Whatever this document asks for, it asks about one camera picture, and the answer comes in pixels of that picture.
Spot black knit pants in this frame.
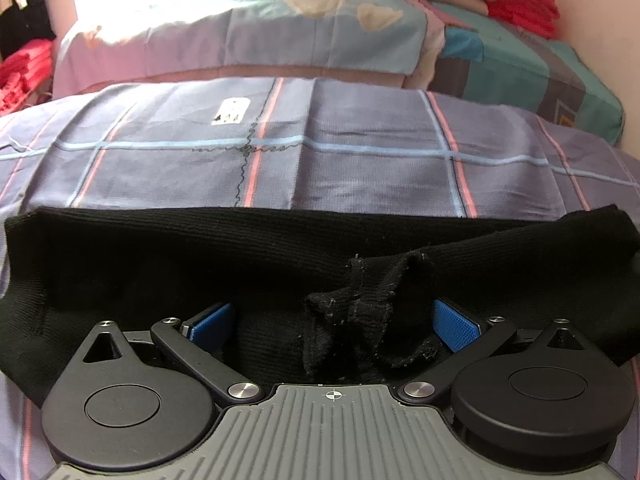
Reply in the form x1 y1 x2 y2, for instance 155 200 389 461
1 206 639 403

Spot lavender plaid bed sheet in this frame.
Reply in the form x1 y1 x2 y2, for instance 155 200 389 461
0 75 640 480

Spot teal patchwork pillow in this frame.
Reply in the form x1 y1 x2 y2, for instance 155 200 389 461
419 0 625 145

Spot light blue floral pillow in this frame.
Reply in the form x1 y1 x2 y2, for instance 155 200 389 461
53 0 445 99

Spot red clothes pile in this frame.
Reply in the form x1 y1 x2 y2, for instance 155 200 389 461
1 39 53 116

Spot red knit cloth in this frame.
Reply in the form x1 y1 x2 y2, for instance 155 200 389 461
487 0 560 39

